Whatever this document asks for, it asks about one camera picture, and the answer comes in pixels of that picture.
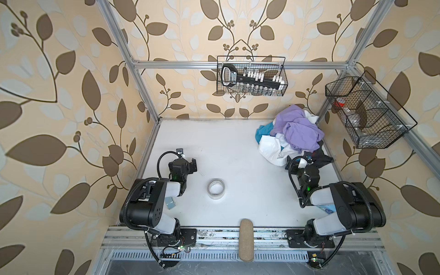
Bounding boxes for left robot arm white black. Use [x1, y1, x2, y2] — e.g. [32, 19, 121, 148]
[119, 148, 197, 269]

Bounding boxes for black cloth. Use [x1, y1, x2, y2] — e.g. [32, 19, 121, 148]
[285, 140, 335, 170]

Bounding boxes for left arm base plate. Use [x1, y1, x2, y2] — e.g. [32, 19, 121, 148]
[151, 228, 197, 247]

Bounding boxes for blue tissue pack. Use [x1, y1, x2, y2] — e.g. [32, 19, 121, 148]
[318, 205, 336, 214]

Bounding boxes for wire basket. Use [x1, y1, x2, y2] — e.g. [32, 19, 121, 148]
[217, 55, 288, 97]
[325, 71, 418, 149]

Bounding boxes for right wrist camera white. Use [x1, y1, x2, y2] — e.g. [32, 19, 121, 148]
[298, 156, 314, 169]

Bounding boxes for small grey block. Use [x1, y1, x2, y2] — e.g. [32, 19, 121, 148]
[165, 197, 176, 210]

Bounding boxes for back wire basket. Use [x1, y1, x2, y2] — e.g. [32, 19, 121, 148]
[217, 55, 288, 97]

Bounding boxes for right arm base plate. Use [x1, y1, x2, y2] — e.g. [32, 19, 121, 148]
[285, 229, 335, 249]

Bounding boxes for right wire basket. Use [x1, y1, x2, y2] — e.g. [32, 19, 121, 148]
[325, 71, 418, 149]

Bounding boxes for white cloth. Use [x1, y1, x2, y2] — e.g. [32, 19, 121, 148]
[258, 110, 318, 166]

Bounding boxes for beige cork roller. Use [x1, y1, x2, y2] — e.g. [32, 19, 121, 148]
[238, 219, 254, 262]

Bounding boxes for red capped clear bottle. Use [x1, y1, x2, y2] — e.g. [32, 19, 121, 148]
[333, 97, 352, 115]

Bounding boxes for black tool with white bits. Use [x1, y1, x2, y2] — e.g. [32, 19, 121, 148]
[217, 63, 288, 92]

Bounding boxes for teal cloth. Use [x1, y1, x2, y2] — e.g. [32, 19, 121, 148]
[255, 123, 274, 144]

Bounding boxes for aluminium front rail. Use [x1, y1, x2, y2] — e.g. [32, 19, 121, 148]
[100, 226, 386, 252]

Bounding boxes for purple cloth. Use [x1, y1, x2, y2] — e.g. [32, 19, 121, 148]
[270, 105, 324, 152]

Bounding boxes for clear tape roll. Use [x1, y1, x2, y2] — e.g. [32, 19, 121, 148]
[207, 179, 226, 200]

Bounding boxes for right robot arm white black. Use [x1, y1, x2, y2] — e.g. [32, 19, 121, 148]
[285, 156, 386, 248]

